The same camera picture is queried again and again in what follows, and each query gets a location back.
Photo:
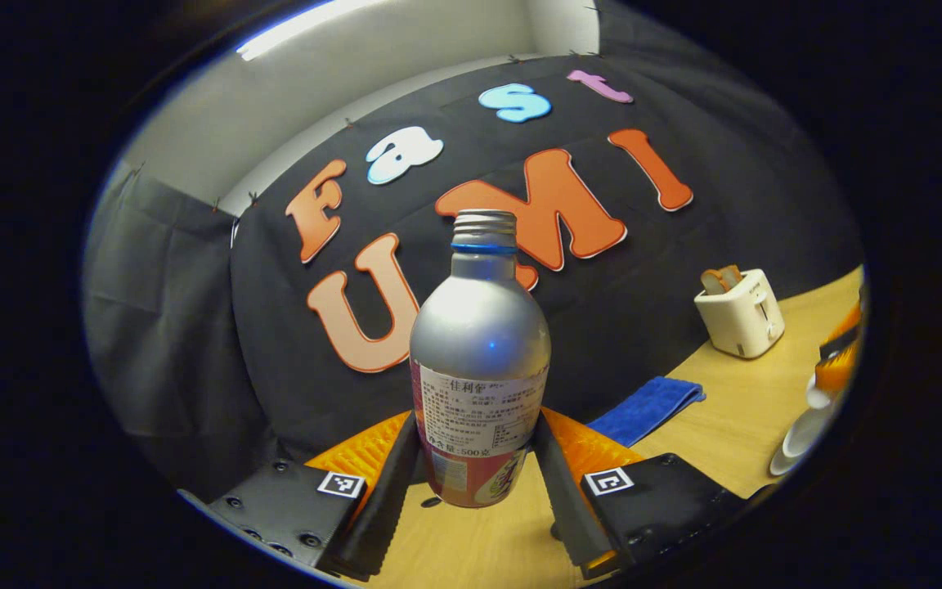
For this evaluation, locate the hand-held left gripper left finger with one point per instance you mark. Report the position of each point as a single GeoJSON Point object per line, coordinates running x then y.
{"type": "Point", "coordinates": [385, 507]}

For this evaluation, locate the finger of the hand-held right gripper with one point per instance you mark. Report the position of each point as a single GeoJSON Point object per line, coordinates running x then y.
{"type": "Point", "coordinates": [845, 335]}
{"type": "Point", "coordinates": [839, 370]}

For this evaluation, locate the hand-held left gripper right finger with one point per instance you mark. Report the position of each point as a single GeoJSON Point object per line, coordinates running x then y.
{"type": "Point", "coordinates": [569, 507]}

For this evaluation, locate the white teacup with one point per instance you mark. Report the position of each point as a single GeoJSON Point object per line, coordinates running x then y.
{"type": "Point", "coordinates": [806, 429]}

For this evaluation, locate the silver water bottle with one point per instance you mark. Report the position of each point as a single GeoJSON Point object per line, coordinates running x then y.
{"type": "Point", "coordinates": [479, 343]}

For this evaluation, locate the cream toaster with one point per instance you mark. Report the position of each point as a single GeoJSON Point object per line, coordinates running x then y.
{"type": "Point", "coordinates": [741, 323]}

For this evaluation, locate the white saucer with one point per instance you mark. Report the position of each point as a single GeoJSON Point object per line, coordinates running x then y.
{"type": "Point", "coordinates": [783, 465]}

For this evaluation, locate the blue towel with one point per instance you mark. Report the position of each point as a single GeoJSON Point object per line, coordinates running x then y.
{"type": "Point", "coordinates": [643, 409]}

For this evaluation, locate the toast slice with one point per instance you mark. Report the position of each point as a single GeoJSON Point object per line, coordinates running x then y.
{"type": "Point", "coordinates": [733, 275]}
{"type": "Point", "coordinates": [714, 282]}

